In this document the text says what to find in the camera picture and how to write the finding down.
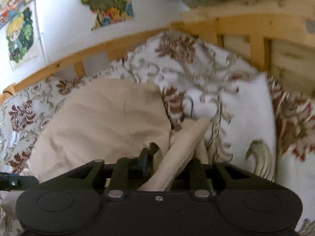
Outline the beige Champion hooded jacket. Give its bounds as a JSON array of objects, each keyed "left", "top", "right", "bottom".
[{"left": 0, "top": 77, "right": 213, "bottom": 209}]

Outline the floral patterned white bedspread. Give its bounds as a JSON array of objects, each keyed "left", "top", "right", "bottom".
[{"left": 0, "top": 29, "right": 315, "bottom": 236}]

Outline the blond chibi character poster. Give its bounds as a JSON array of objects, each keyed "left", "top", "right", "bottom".
[{"left": 6, "top": 6, "right": 42, "bottom": 71}]

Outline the red haired character poster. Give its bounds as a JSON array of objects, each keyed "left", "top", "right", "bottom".
[{"left": 1, "top": 0, "right": 26, "bottom": 28}]

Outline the wooden bed frame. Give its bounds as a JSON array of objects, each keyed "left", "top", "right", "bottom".
[{"left": 0, "top": 0, "right": 315, "bottom": 104}]

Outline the landscape poster on wall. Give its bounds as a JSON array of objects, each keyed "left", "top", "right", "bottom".
[{"left": 81, "top": 0, "right": 133, "bottom": 30}]

